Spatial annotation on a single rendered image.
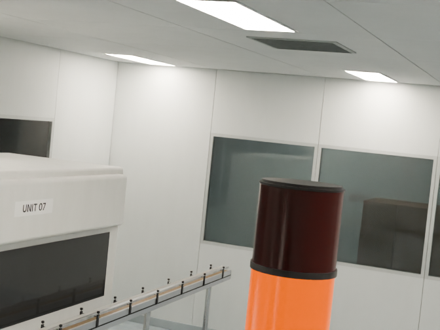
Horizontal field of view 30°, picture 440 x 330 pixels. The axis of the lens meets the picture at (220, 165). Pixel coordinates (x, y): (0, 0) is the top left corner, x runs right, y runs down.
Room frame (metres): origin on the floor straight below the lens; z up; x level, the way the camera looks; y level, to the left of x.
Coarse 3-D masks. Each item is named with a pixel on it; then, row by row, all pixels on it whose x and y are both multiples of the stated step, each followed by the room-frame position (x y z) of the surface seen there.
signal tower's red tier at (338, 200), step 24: (264, 192) 0.46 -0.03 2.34; (288, 192) 0.45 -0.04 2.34; (312, 192) 0.45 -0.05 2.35; (336, 192) 0.46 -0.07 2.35; (264, 216) 0.46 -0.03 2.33; (288, 216) 0.45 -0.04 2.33; (312, 216) 0.45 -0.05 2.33; (336, 216) 0.46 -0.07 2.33; (264, 240) 0.46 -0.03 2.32; (288, 240) 0.45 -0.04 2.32; (312, 240) 0.45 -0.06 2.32; (336, 240) 0.46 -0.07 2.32; (264, 264) 0.46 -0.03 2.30; (288, 264) 0.45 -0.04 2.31; (312, 264) 0.45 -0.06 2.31; (336, 264) 0.47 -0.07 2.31
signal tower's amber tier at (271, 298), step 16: (256, 272) 0.46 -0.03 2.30; (256, 288) 0.46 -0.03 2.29; (272, 288) 0.45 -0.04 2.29; (288, 288) 0.45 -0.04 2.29; (304, 288) 0.45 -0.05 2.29; (320, 288) 0.45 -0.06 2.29; (256, 304) 0.46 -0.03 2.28; (272, 304) 0.45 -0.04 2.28; (288, 304) 0.45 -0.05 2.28; (304, 304) 0.45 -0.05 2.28; (320, 304) 0.46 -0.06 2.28; (256, 320) 0.46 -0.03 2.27; (272, 320) 0.45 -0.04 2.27; (288, 320) 0.45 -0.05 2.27; (304, 320) 0.45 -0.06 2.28; (320, 320) 0.46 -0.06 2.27
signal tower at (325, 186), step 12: (264, 180) 0.47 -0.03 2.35; (276, 180) 0.47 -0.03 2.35; (288, 180) 0.48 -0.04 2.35; (300, 180) 0.49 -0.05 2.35; (252, 264) 0.47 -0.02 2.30; (288, 276) 0.45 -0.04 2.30; (300, 276) 0.45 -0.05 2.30; (312, 276) 0.45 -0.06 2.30; (324, 276) 0.45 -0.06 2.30; (336, 276) 0.47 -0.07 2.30
